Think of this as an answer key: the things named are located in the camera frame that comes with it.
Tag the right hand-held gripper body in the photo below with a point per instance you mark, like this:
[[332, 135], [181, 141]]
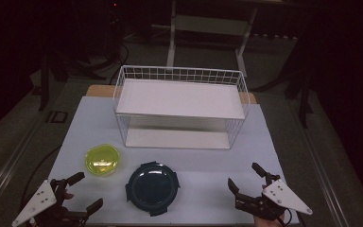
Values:
[[280, 195]]

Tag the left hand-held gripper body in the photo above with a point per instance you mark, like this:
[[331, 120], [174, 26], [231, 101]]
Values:
[[39, 200]]

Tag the yellow-green translucent bowl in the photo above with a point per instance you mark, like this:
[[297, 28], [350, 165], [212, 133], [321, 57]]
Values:
[[102, 160]]

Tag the round container with dark lid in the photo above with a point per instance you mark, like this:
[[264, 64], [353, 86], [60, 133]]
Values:
[[152, 188]]

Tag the person's left hand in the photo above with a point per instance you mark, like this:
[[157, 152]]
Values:
[[69, 195]]

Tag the person's right hand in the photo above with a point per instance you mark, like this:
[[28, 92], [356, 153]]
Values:
[[264, 223]]

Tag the pale blue table cover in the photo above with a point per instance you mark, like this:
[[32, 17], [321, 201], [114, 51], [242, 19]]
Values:
[[201, 189]]

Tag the black floor socket plate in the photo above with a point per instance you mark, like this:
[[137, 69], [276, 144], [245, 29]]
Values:
[[56, 117]]

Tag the black stand leg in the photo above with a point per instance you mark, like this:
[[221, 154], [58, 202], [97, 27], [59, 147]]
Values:
[[303, 101], [44, 82]]

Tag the wooden table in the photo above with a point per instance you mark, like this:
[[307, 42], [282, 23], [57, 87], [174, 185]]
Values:
[[99, 91]]

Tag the white metal stand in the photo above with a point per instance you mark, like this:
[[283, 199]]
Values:
[[171, 47]]

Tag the metal floor rail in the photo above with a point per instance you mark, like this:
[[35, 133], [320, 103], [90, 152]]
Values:
[[0, 183], [321, 164]]

